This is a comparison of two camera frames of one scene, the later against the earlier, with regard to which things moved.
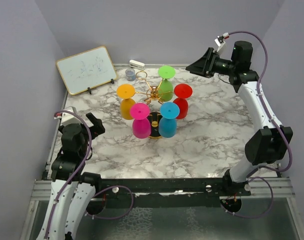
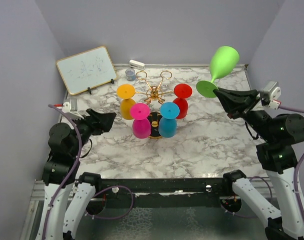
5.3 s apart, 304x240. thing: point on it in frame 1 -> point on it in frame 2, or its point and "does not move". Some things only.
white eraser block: [136, 65] does not move
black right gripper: [204, 66] -> [238, 102]
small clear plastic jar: [130, 74] does not move
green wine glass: [166, 88] -> [223, 61]
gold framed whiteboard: [81, 72] does not move
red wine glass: [183, 91] does not move
